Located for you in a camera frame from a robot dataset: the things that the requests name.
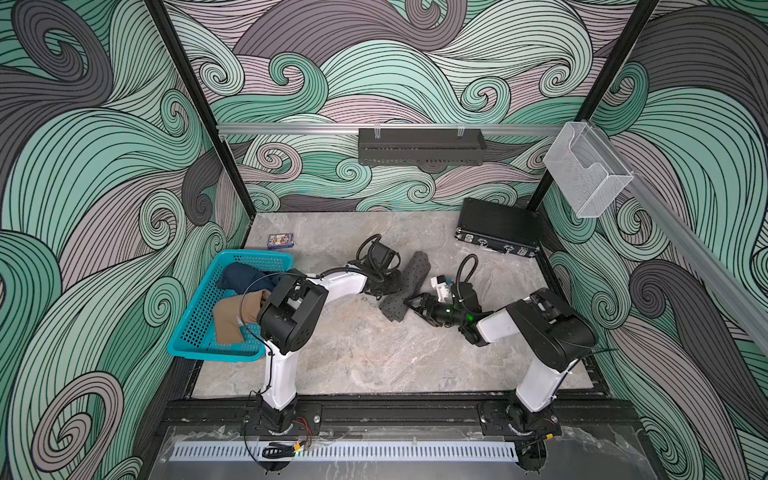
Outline clear plastic wall bin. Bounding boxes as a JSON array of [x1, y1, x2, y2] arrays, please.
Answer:
[[544, 121, 634, 219]]

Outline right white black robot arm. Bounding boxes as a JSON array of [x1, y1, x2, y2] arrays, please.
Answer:
[[403, 254, 598, 439]]

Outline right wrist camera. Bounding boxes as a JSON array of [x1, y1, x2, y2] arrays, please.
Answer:
[[430, 275, 480, 310]]

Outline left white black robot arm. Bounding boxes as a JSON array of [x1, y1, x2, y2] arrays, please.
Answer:
[[256, 234, 402, 433]]

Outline blue denim skirt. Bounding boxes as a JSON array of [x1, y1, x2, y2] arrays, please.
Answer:
[[216, 263, 282, 295]]

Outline aluminium back rail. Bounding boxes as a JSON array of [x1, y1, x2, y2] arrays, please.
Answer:
[[216, 122, 564, 137]]

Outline black hard case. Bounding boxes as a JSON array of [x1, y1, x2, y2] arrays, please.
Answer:
[[454, 198, 541, 258]]

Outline white slotted cable duct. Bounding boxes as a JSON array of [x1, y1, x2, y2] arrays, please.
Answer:
[[168, 440, 518, 463]]

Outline black corner post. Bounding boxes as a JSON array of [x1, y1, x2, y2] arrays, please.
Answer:
[[144, 0, 257, 223], [526, 0, 660, 212]]

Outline grey dotted skirt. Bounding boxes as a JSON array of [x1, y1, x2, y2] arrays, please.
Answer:
[[379, 251, 431, 322]]

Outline black left corner post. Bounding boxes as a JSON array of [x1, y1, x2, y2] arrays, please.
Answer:
[[144, 0, 257, 223]]

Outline black right corner post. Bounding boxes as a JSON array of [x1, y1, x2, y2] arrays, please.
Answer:
[[526, 0, 660, 212]]

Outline aluminium rail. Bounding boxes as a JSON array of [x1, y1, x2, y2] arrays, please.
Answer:
[[216, 122, 564, 137], [596, 125, 767, 350]]

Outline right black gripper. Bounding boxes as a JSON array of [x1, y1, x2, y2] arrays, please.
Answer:
[[404, 294, 465, 328]]

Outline teal plastic basket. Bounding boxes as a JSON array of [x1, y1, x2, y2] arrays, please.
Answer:
[[168, 250, 294, 363]]

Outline black perforated wall shelf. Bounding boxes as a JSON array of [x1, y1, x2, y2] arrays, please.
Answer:
[[357, 129, 488, 173]]

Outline aluminium right rail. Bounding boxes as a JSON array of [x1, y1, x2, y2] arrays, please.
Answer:
[[596, 125, 767, 350]]

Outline tan brown skirt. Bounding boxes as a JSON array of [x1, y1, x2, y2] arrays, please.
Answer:
[[213, 290, 270, 345]]

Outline small playing card box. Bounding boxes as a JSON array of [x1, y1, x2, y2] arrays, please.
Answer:
[[267, 233, 295, 250]]

